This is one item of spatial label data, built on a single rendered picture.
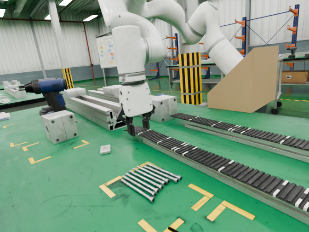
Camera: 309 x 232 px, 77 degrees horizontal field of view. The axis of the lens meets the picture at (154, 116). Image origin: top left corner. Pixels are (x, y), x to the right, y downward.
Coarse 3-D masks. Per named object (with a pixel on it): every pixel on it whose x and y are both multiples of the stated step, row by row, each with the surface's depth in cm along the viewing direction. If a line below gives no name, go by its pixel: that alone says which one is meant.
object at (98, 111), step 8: (64, 96) 131; (80, 96) 126; (88, 96) 118; (72, 104) 119; (80, 104) 107; (88, 104) 92; (96, 104) 90; (104, 104) 95; (112, 104) 87; (80, 112) 107; (88, 112) 95; (96, 112) 85; (104, 112) 77; (112, 112) 77; (96, 120) 88; (104, 120) 79; (112, 120) 77; (112, 128) 79
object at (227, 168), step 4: (232, 160) 41; (228, 164) 40; (232, 164) 40; (236, 164) 39; (220, 168) 39; (224, 168) 39; (228, 168) 38; (232, 168) 39; (220, 172) 38; (224, 172) 37; (228, 172) 38
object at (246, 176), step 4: (252, 168) 37; (244, 172) 37; (248, 172) 36; (252, 172) 36; (256, 172) 36; (240, 176) 36; (244, 176) 36; (248, 176) 35; (252, 176) 35; (240, 180) 35; (244, 180) 34; (248, 180) 35
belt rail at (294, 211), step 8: (152, 144) 59; (168, 152) 53; (184, 160) 48; (192, 160) 46; (200, 168) 44; (208, 168) 43; (216, 176) 41; (224, 176) 40; (232, 184) 38; (240, 184) 37; (248, 192) 35; (256, 192) 35; (264, 192) 33; (264, 200) 33; (272, 200) 32; (280, 200) 31; (280, 208) 31; (288, 208) 30; (296, 208) 29; (296, 216) 29; (304, 216) 28
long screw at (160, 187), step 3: (129, 171) 47; (132, 171) 46; (135, 174) 45; (138, 174) 44; (141, 177) 43; (144, 177) 43; (147, 180) 42; (150, 180) 42; (150, 183) 41; (153, 183) 41; (156, 183) 41; (159, 186) 39; (162, 186) 39; (162, 189) 39
